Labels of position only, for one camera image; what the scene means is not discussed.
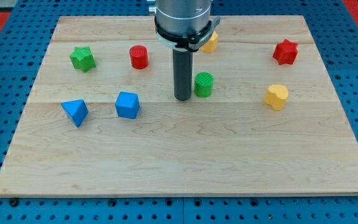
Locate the black clamp ring mount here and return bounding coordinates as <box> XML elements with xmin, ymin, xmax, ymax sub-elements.
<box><xmin>154</xmin><ymin>16</ymin><xmax>221</xmax><ymax>52</ymax></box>

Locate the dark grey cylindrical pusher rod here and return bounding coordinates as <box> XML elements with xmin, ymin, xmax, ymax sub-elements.
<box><xmin>172</xmin><ymin>50</ymin><xmax>193</xmax><ymax>101</ymax></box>

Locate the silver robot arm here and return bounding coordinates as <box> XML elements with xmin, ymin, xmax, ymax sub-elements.
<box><xmin>149</xmin><ymin>0</ymin><xmax>221</xmax><ymax>101</ymax></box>

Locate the blue cube block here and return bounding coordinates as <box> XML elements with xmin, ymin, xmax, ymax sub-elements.
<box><xmin>115</xmin><ymin>91</ymin><xmax>140</xmax><ymax>119</ymax></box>

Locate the yellow pentagon block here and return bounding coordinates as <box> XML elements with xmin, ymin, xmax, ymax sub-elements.
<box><xmin>201</xmin><ymin>31</ymin><xmax>219</xmax><ymax>53</ymax></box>

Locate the green cylinder block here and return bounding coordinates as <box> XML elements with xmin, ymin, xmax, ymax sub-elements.
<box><xmin>194</xmin><ymin>72</ymin><xmax>214</xmax><ymax>98</ymax></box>

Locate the red cylinder block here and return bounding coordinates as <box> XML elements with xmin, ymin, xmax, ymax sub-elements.
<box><xmin>129</xmin><ymin>45</ymin><xmax>149</xmax><ymax>69</ymax></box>

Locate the red star block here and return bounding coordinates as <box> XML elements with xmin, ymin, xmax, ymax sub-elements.
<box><xmin>272</xmin><ymin>39</ymin><xmax>298</xmax><ymax>65</ymax></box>

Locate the green star block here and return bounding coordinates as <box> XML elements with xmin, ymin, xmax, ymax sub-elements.
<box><xmin>70</xmin><ymin>46</ymin><xmax>96</xmax><ymax>73</ymax></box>

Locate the yellow heart block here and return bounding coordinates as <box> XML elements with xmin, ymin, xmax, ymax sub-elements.
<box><xmin>264</xmin><ymin>84</ymin><xmax>289</xmax><ymax>111</ymax></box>

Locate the light wooden board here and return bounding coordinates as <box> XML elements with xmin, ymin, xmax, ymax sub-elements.
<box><xmin>0</xmin><ymin>16</ymin><xmax>358</xmax><ymax>198</ymax></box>

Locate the blue triangular prism block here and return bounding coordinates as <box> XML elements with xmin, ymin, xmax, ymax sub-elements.
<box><xmin>60</xmin><ymin>99</ymin><xmax>89</xmax><ymax>128</ymax></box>

